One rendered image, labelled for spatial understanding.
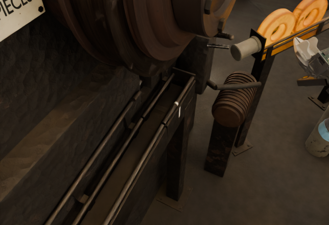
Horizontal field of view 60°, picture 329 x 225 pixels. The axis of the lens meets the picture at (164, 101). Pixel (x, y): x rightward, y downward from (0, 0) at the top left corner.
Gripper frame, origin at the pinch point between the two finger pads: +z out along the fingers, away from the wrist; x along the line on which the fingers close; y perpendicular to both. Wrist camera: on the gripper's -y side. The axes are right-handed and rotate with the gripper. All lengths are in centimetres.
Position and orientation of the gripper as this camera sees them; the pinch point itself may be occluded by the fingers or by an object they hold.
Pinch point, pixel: (295, 41)
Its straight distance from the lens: 107.2
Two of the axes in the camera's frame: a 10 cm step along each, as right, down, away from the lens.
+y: 1.5, -4.4, -8.8
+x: -8.8, 3.5, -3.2
